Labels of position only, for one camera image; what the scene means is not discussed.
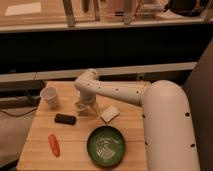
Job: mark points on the metal frame post left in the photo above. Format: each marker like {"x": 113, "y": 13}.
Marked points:
{"x": 69, "y": 13}

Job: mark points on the white paper sheet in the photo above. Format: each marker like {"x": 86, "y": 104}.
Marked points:
{"x": 21, "y": 9}

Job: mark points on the metal frame post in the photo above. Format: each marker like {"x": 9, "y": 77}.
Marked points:
{"x": 69, "y": 13}
{"x": 127, "y": 12}

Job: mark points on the black bag on shelf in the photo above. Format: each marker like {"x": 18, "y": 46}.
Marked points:
{"x": 188, "y": 8}

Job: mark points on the green ceramic bowl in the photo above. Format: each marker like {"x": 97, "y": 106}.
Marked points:
{"x": 106, "y": 146}

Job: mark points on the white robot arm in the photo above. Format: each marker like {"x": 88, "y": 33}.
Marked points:
{"x": 167, "y": 119}

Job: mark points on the orange carrot toy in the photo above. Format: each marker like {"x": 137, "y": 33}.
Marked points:
{"x": 54, "y": 145}

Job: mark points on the black rectangular case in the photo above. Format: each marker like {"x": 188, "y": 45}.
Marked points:
{"x": 65, "y": 119}

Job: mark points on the metal frame post right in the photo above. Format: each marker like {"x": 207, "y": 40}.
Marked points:
{"x": 127, "y": 12}

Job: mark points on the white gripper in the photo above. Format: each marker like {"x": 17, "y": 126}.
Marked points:
{"x": 92, "y": 106}

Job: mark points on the white paper cup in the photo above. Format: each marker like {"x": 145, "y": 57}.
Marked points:
{"x": 49, "y": 95}

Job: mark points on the white plastic bottle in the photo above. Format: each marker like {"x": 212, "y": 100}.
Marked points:
{"x": 83, "y": 112}

